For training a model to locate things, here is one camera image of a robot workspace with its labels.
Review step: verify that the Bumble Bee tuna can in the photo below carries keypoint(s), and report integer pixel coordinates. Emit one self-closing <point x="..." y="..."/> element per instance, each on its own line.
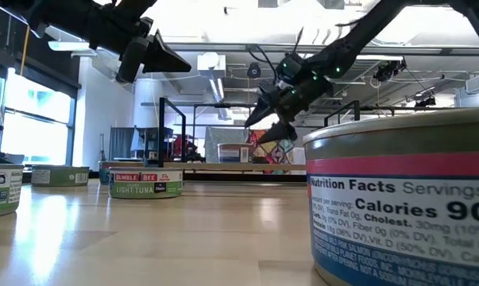
<point x="145" y="186"/>
<point x="2" y="190"/>
<point x="60" y="176"/>

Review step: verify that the light grey fabric cover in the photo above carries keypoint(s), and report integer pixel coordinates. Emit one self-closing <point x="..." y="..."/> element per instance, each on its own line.
<point x="223" y="135"/>

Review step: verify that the long ceiling light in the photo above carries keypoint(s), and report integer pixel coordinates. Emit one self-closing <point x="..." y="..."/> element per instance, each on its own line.
<point x="378" y="57"/>
<point x="66" y="46"/>

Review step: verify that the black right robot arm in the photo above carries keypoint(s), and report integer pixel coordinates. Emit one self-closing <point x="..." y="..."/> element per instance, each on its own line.
<point x="362" y="35"/>

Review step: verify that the large bright window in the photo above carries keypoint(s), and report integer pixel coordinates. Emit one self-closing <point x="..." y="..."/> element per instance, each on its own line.
<point x="36" y="131"/>

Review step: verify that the white ceiling box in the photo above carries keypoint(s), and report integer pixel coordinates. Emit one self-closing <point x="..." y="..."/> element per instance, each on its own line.
<point x="211" y="62"/>

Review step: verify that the white round column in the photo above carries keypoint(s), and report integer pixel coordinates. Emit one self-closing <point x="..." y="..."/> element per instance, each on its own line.
<point x="145" y="103"/>

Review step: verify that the black round hanging device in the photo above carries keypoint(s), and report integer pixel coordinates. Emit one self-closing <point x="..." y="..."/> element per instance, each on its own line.
<point x="253" y="70"/>

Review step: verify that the black metal table frame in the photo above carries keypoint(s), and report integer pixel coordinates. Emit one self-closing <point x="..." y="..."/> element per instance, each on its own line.
<point x="243" y="177"/>

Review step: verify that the black ceiling camera rig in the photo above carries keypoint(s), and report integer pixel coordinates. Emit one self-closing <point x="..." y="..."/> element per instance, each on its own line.
<point x="426" y="102"/>
<point x="388" y="69"/>

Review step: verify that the salmon can gold pull-tab lid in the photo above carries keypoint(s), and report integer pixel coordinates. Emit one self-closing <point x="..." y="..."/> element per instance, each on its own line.
<point x="402" y="222"/>

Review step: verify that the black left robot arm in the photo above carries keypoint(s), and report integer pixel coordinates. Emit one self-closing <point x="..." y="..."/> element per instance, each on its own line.
<point x="84" y="20"/>

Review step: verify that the blue background machine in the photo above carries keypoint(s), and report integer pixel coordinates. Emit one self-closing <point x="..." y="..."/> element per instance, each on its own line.
<point x="151" y="139"/>

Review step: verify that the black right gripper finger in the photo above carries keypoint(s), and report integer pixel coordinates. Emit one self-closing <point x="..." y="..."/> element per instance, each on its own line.
<point x="280" y="134"/>
<point x="267" y="109"/>

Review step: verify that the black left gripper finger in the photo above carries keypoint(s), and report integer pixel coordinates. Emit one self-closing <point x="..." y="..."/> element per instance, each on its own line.
<point x="161" y="59"/>

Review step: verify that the grey curtain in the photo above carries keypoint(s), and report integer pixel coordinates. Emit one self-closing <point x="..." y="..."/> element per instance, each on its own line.
<point x="122" y="145"/>

